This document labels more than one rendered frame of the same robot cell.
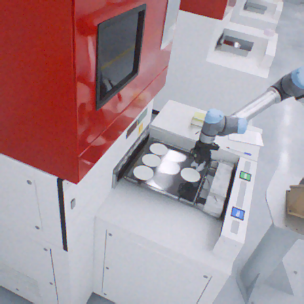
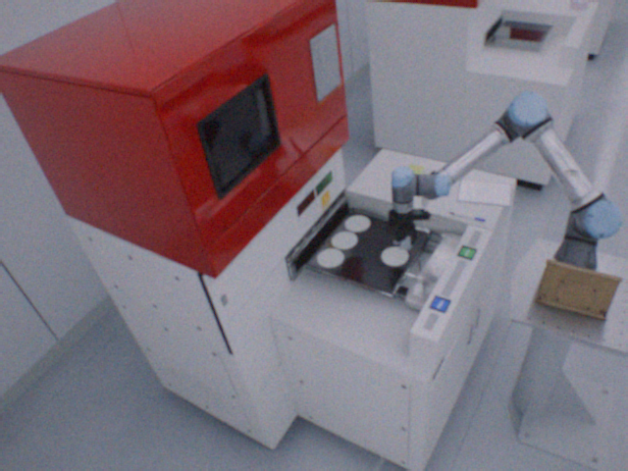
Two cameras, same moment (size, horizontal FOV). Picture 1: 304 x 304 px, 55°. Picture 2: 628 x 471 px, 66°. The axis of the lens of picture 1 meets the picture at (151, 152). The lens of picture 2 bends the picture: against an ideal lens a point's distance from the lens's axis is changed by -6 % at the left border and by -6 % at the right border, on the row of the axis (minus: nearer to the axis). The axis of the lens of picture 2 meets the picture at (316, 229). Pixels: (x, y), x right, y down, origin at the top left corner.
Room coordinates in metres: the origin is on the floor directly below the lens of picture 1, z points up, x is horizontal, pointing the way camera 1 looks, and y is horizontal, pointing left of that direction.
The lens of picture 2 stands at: (-0.25, -0.48, 2.25)
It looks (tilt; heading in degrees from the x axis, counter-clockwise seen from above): 41 degrees down; 22
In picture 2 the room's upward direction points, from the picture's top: 9 degrees counter-clockwise
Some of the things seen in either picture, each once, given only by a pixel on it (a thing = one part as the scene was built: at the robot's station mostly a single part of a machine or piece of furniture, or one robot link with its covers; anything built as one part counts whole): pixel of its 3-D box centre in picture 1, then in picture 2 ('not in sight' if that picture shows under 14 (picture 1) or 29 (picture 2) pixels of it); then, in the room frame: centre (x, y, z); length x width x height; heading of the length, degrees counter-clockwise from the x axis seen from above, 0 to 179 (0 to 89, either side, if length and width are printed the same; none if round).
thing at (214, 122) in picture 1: (212, 122); (403, 184); (1.13, -0.25, 1.21); 0.09 x 0.08 x 0.11; 97
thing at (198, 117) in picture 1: (198, 119); (414, 176); (1.48, -0.24, 1.00); 0.07 x 0.07 x 0.07; 78
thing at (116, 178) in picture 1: (132, 155); (320, 235); (1.17, 0.09, 0.89); 0.44 x 0.02 x 0.10; 165
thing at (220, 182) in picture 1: (218, 188); (436, 272); (1.08, -0.37, 0.87); 0.36 x 0.08 x 0.03; 165
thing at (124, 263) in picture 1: (176, 222); (403, 323); (1.18, -0.23, 0.41); 0.97 x 0.64 x 0.82; 165
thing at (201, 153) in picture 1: (201, 149); (401, 221); (1.13, -0.24, 1.05); 0.09 x 0.08 x 0.12; 134
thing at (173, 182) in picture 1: (170, 167); (369, 248); (1.13, -0.11, 0.90); 0.34 x 0.34 x 0.01; 75
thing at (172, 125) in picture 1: (205, 136); (431, 197); (1.48, -0.31, 0.89); 0.62 x 0.35 x 0.14; 75
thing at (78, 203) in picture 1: (116, 155); (287, 239); (1.01, 0.15, 1.02); 0.82 x 0.03 x 0.40; 165
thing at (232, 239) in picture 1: (237, 203); (453, 290); (0.97, -0.45, 0.89); 0.55 x 0.09 x 0.14; 165
